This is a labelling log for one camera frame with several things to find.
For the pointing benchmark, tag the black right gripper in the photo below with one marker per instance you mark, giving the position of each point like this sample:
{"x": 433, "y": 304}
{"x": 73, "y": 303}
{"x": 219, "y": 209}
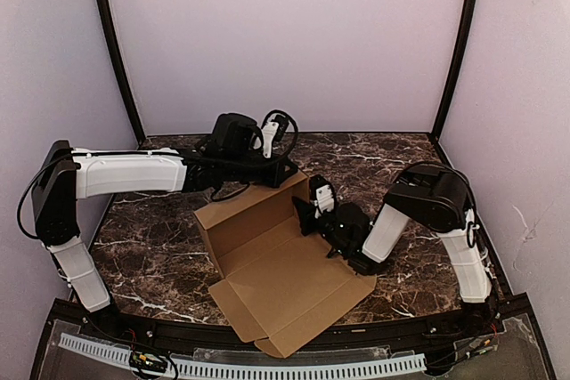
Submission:
{"x": 320, "y": 224}

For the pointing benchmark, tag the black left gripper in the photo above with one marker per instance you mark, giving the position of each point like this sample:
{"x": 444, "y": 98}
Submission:
{"x": 276, "y": 173}

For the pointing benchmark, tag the brown cardboard box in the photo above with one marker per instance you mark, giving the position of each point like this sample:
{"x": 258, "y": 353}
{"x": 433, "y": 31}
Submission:
{"x": 278, "y": 288}

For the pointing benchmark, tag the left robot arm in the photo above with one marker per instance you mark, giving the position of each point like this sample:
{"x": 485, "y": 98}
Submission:
{"x": 239, "y": 149}

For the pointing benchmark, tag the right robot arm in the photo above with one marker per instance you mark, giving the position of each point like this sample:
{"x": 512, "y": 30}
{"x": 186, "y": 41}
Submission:
{"x": 431, "y": 194}

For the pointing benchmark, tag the small green circuit board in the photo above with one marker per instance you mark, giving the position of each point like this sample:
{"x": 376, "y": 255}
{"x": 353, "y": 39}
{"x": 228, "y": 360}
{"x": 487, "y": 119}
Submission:
{"x": 147, "y": 361}

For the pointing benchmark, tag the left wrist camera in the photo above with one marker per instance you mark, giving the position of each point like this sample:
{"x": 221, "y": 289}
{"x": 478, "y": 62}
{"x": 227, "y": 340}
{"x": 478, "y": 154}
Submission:
{"x": 273, "y": 129}

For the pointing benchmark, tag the black front rail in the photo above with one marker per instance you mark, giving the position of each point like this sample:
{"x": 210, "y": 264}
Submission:
{"x": 432, "y": 334}

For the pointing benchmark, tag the white slotted cable duct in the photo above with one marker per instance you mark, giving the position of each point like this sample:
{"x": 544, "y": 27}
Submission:
{"x": 118, "y": 356}

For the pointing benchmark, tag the left black frame post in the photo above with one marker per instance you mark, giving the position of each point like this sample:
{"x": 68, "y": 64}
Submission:
{"x": 119, "y": 69}

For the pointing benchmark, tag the black frame post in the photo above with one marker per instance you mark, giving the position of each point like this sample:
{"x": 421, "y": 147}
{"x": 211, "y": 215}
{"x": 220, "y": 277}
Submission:
{"x": 460, "y": 46}
{"x": 119, "y": 69}

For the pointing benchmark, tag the right black frame post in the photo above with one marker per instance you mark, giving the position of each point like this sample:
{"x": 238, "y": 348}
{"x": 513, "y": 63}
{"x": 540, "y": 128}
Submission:
{"x": 460, "y": 46}

